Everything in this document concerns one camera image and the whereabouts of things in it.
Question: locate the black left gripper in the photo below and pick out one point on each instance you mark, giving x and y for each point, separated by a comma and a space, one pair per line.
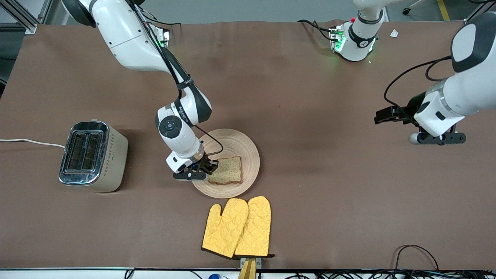
414, 104

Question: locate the wooden clamp with metal bracket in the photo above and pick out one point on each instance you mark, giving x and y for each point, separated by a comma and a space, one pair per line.
248, 271

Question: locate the round wooden plate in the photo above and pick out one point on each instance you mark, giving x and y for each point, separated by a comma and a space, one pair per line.
240, 143

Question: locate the yellow quilted oven mitt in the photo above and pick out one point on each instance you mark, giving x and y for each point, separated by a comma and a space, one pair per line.
257, 228
223, 232

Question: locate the brown table cover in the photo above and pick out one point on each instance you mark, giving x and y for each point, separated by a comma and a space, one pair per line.
271, 77

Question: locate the beige chrome two-slot toaster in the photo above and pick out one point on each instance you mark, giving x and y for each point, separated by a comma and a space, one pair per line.
110, 159

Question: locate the brown bread slice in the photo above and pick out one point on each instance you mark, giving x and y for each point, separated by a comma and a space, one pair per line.
228, 172

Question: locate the aluminium frame profile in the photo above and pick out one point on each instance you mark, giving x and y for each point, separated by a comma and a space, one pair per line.
23, 19
477, 11

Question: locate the black chair caster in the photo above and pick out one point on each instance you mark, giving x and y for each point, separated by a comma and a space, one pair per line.
406, 11

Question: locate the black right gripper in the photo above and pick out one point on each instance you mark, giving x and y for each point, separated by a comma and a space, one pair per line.
204, 164

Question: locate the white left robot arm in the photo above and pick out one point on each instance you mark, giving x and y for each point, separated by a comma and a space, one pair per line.
472, 89

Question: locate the small white paper scrap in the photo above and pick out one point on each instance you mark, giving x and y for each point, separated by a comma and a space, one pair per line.
394, 33

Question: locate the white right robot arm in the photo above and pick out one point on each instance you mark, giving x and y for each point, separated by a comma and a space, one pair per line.
128, 38

